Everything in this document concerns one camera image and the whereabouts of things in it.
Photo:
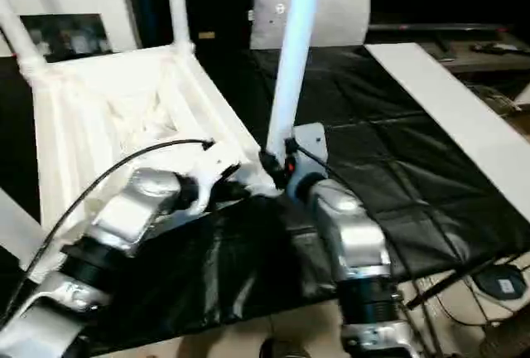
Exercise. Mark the black stand bar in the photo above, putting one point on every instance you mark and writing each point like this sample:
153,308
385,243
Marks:
451,281

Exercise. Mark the small brown label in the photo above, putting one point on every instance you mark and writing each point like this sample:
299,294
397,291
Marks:
206,35

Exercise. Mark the white plastic table top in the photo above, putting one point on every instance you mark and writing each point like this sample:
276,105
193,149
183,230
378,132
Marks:
103,97

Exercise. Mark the white plastic table leg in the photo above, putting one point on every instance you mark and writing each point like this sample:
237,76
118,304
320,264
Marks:
178,1
16,225
294,64
18,39

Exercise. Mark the black table mat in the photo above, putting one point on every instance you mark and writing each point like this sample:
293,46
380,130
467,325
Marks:
372,146

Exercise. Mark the black round floor device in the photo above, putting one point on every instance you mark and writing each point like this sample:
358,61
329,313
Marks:
488,281

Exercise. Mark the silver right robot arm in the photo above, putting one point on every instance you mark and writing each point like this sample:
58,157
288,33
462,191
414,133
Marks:
356,233

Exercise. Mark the grey cushion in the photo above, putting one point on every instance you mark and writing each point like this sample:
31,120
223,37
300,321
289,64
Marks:
343,14

